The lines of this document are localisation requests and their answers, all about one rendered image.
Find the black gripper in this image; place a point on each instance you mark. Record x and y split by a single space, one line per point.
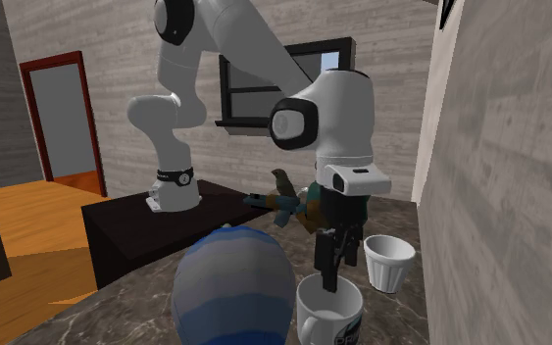
343 210

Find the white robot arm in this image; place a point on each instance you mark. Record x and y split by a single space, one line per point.
342 119

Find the white ribbed cup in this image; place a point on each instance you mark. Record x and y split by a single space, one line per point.
390 267

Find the white printed mug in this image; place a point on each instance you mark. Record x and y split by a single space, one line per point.
328 320

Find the toy figure with bird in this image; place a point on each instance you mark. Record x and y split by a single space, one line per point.
285 203

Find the blue grey striped vase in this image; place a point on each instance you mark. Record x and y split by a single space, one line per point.
232 291

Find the black framed window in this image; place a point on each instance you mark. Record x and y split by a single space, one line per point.
251 103

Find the dark robot stand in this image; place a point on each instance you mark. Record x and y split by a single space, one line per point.
127 239

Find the red framed door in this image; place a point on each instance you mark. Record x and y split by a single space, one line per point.
63 124

